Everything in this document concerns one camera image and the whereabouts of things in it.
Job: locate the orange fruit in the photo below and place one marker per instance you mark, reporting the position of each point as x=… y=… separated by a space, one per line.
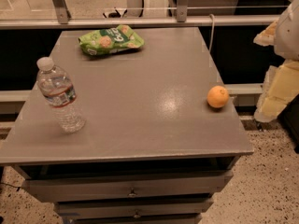
x=217 y=97

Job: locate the green rice chip bag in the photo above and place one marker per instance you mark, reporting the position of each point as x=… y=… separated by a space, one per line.
x=112 y=40

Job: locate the clear plastic water bottle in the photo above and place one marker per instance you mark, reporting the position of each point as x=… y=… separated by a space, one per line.
x=57 y=88

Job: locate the grey metal railing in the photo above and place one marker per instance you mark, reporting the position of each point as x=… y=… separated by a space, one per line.
x=88 y=14

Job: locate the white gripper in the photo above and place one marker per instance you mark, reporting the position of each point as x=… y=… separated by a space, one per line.
x=288 y=32

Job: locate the grey drawer cabinet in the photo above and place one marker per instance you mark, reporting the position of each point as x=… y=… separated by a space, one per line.
x=146 y=113

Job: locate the grey drawer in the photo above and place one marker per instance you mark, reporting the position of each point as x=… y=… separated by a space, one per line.
x=133 y=208
x=127 y=186

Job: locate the top grey drawer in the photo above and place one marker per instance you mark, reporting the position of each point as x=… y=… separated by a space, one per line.
x=127 y=186

